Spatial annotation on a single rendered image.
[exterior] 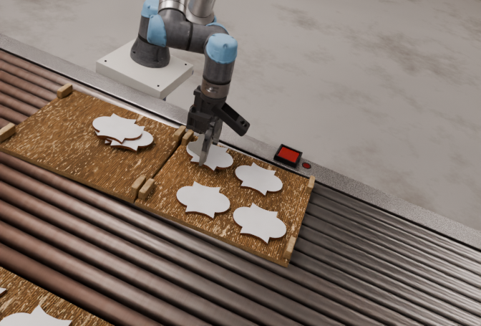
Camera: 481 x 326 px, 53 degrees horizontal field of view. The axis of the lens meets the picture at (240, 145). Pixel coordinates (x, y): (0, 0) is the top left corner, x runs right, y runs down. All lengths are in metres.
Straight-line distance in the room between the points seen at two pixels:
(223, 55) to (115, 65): 0.70
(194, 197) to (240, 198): 0.13
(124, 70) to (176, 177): 0.59
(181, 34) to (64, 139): 0.44
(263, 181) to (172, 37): 0.47
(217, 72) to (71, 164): 0.45
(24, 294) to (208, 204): 0.47
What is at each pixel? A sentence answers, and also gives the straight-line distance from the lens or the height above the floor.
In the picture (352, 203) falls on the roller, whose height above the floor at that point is 0.92.
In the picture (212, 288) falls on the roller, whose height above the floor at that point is 0.92.
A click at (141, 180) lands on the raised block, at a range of 1.25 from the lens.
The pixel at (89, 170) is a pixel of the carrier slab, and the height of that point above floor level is 0.94.
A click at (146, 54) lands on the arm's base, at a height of 0.97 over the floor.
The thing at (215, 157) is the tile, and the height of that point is 0.96.
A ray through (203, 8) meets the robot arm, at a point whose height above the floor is 1.19.
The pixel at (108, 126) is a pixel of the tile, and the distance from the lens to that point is 1.42.
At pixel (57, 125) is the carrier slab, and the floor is 0.94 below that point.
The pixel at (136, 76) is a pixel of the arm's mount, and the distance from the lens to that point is 1.76.
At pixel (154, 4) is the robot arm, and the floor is 1.15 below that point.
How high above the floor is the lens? 1.79
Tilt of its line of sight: 35 degrees down
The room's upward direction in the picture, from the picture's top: 16 degrees clockwise
